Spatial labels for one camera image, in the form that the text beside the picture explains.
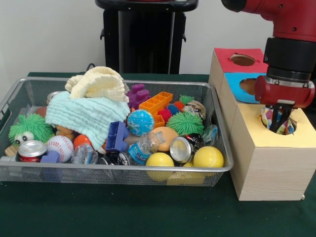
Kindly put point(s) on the blue globe ball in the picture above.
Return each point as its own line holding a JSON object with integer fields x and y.
{"x": 140, "y": 123}

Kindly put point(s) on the orange building block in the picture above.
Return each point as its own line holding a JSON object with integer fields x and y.
{"x": 155, "y": 102}

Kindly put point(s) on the polka dot cloth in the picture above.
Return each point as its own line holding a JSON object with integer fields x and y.
{"x": 267, "y": 117}

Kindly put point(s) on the cream cloth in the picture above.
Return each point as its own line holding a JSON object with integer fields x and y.
{"x": 98, "y": 84}

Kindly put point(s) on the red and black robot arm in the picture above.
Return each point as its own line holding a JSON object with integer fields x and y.
{"x": 288, "y": 34}

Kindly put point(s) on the mint green cloth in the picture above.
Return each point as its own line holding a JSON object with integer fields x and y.
{"x": 86, "y": 116}

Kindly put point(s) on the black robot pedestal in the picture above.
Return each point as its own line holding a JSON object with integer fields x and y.
{"x": 145, "y": 37}

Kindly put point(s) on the yellow ball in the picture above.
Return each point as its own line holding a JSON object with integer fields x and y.
{"x": 208, "y": 159}
{"x": 160, "y": 161}

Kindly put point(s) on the black soda can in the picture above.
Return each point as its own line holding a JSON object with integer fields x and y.
{"x": 185, "y": 145}

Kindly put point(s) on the silver mesh bin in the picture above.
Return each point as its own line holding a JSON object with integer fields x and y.
{"x": 37, "y": 176}

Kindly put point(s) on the silver red soda can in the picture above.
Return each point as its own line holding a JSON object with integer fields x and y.
{"x": 32, "y": 150}

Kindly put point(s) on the dark green table cloth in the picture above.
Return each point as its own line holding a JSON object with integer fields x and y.
{"x": 148, "y": 212}

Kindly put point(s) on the wooden three-hole box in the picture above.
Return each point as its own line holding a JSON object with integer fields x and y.
{"x": 271, "y": 172}

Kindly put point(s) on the green spiky ball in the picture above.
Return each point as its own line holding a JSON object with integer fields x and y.
{"x": 185, "y": 122}
{"x": 32, "y": 126}

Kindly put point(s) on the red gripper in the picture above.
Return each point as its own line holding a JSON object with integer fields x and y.
{"x": 281, "y": 95}

